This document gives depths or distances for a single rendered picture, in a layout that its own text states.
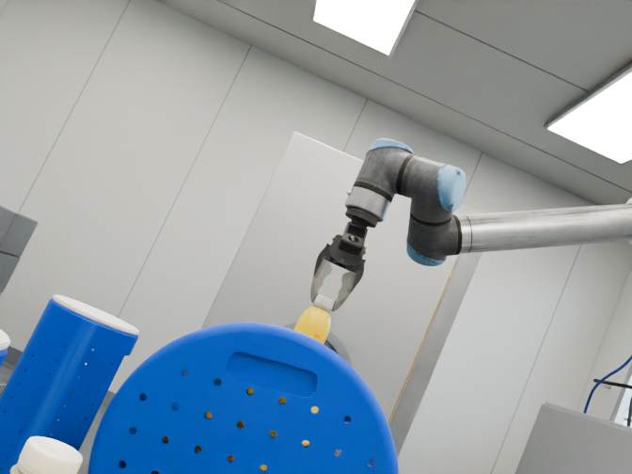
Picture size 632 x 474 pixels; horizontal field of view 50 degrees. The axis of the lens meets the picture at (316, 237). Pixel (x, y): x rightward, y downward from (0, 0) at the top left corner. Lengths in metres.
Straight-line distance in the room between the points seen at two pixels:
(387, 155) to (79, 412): 1.18
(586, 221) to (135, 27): 5.37
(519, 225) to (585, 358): 5.03
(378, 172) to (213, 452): 0.89
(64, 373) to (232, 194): 4.09
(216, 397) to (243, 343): 0.05
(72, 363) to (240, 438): 1.44
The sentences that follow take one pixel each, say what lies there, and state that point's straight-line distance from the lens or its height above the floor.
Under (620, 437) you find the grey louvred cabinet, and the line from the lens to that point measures 3.20.
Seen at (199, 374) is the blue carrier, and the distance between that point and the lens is 0.65.
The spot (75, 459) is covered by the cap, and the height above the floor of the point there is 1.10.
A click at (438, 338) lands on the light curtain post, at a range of 2.08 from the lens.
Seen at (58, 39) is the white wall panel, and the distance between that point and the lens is 6.61.
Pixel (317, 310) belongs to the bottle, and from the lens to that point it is 1.38.
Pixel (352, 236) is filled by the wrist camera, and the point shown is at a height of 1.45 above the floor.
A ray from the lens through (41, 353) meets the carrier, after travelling 2.09.
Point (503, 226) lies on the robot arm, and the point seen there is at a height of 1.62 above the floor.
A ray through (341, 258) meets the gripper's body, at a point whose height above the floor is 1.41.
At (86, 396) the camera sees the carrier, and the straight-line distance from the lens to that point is 2.09.
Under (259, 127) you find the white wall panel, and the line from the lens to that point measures 6.10.
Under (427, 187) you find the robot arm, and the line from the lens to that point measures 1.39.
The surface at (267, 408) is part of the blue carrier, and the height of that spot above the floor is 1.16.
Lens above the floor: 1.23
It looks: 8 degrees up
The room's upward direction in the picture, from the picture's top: 24 degrees clockwise
